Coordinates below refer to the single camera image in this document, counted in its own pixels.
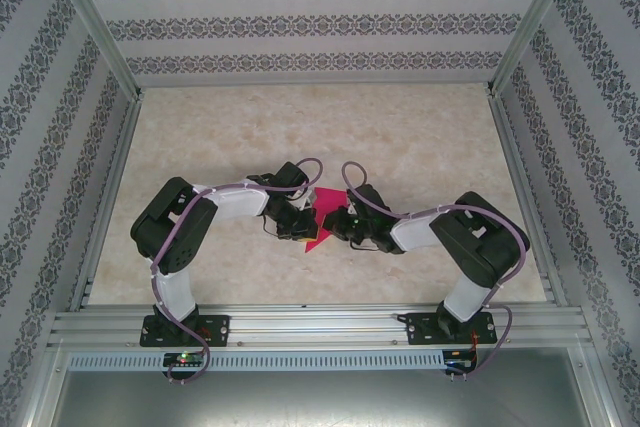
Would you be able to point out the pink cloth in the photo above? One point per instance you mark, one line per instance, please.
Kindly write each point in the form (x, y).
(325, 202)

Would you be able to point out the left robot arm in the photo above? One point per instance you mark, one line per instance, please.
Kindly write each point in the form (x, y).
(150, 227)

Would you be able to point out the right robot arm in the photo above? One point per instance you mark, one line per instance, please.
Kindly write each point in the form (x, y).
(475, 247)

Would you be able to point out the grey metal sheet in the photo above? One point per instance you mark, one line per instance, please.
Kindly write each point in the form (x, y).
(320, 402)

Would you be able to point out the aluminium mounting beam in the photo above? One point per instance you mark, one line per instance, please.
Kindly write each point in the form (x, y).
(320, 324)

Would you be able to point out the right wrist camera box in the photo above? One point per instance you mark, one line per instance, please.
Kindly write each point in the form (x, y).
(367, 199)

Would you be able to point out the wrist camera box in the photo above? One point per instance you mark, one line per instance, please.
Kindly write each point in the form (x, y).
(367, 199)
(290, 177)

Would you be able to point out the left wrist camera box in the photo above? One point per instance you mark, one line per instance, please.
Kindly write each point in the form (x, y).
(290, 177)

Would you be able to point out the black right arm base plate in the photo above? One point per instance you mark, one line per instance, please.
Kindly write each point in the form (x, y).
(417, 329)

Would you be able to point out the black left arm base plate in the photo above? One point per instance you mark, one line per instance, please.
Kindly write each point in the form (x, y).
(215, 329)

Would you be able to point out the aluminium table edge rail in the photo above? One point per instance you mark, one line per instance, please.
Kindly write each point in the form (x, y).
(107, 197)
(511, 147)

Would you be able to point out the aluminium frame post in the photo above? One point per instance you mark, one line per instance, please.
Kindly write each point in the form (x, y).
(529, 22)
(100, 22)

